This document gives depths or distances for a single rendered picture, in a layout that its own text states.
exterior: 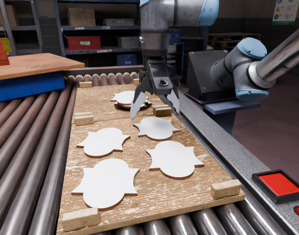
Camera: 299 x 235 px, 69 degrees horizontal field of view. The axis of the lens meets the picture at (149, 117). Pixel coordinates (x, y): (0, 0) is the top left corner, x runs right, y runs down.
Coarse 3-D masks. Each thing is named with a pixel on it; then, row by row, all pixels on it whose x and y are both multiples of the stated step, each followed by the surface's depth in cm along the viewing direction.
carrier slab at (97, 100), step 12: (132, 84) 112; (84, 96) 95; (96, 96) 95; (108, 96) 95; (156, 96) 95; (84, 108) 82; (96, 108) 82; (108, 108) 82; (120, 108) 82; (72, 120) 73; (96, 120) 73
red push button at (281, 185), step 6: (276, 174) 49; (264, 180) 47; (270, 180) 47; (276, 180) 47; (282, 180) 47; (288, 180) 47; (270, 186) 45; (276, 186) 45; (282, 186) 45; (288, 186) 45; (294, 186) 45; (276, 192) 44; (282, 192) 44; (288, 192) 44; (294, 192) 44
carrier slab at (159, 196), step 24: (120, 120) 73; (72, 144) 59; (144, 144) 59; (192, 144) 59; (72, 168) 50; (144, 168) 50; (216, 168) 50; (144, 192) 43; (168, 192) 43; (192, 192) 43; (240, 192) 43; (120, 216) 38; (144, 216) 38; (168, 216) 39
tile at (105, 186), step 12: (84, 168) 48; (96, 168) 48; (108, 168) 48; (120, 168) 48; (132, 168) 48; (84, 180) 45; (96, 180) 45; (108, 180) 45; (120, 180) 45; (132, 180) 45; (72, 192) 42; (84, 192) 42; (96, 192) 42; (108, 192) 42; (120, 192) 42; (132, 192) 42; (96, 204) 39; (108, 204) 39
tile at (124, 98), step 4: (124, 92) 89; (128, 92) 89; (132, 92) 89; (116, 96) 85; (120, 96) 85; (124, 96) 85; (128, 96) 85; (132, 96) 85; (112, 100) 82; (116, 100) 82; (120, 100) 81; (124, 100) 81; (128, 100) 81; (120, 104) 79; (124, 104) 78; (128, 104) 78
